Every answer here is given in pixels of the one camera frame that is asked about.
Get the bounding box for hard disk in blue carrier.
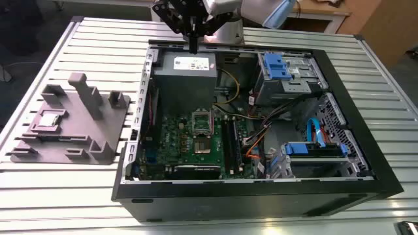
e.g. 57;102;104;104
280;142;349;159

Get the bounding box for grey plastic parts rack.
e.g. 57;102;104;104
9;72;132;166

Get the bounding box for black open PC case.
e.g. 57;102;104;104
111;39;405;223

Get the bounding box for silver metal disk bay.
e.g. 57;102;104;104
266;141;375;179

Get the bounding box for dark office chair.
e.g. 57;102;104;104
0;0;44;57

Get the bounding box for black wire bundle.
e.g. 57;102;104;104
246;93;319;146

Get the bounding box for black box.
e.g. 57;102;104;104
394;221;418;235

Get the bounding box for blue plastic drive latch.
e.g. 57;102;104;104
263;52;294;81

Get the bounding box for blue data wire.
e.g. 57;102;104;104
306;117;329;148

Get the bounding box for black RAM slot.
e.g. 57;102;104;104
220;116;234;173
230;117;246;172

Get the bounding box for metal socket cover frame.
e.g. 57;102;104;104
190;110;214;137

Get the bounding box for grey power supply unit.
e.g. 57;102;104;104
151;51;219;112

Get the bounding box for RAM stick with blue label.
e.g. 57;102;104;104
37;136;75;143

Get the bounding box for wooden panel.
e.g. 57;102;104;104
335;0;418;70

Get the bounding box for wooden desk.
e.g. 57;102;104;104
283;0;353;34

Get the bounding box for yellow wire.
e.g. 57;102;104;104
214;68;242;106

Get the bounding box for green motherboard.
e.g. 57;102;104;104
140;114;259;181

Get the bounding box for orange wire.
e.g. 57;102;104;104
244;131;266;161

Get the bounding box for silver CPU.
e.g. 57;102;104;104
37;114;60;127

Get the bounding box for black graphics card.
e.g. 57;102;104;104
164;163;223;181

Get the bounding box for thin red wire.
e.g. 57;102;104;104
144;92;155;134

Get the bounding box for CPU socket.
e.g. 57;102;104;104
192;136;212;155

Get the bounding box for silver metal drive cage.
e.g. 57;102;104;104
254;51;329;106

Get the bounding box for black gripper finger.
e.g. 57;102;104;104
194;13;235;54
151;1;195;54

